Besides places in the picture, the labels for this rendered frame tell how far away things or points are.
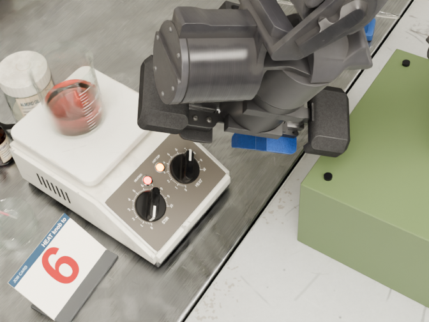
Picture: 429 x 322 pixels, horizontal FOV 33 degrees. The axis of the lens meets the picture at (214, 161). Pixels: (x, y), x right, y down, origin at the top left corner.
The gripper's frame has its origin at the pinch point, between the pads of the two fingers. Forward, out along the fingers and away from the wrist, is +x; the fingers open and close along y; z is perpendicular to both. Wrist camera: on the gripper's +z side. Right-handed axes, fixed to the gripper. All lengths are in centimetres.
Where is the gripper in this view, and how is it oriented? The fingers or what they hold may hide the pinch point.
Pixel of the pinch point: (226, 128)
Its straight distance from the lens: 66.2
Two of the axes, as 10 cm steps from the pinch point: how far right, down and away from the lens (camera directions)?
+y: -9.4, -1.3, -3.1
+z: 0.2, -9.5, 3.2
